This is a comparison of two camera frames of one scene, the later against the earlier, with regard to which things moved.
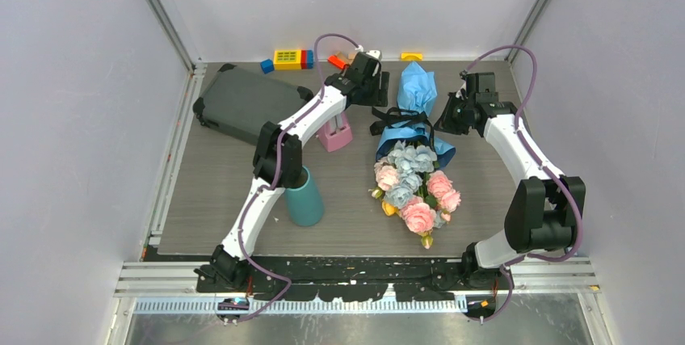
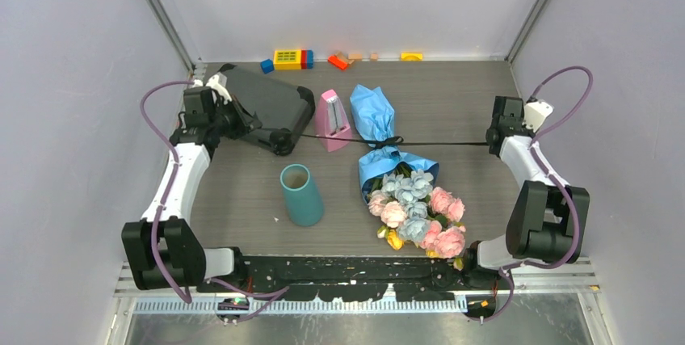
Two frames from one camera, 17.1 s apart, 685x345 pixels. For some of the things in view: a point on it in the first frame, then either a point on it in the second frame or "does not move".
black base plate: (346, 279) does not move
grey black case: (237, 103) does not move
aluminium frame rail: (176, 288) does not move
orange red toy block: (338, 62) does not move
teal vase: (304, 201) does not move
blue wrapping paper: (409, 185) → (398, 185)
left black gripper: (379, 98) → (245, 123)
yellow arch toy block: (411, 56) does not move
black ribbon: (393, 116) → (388, 141)
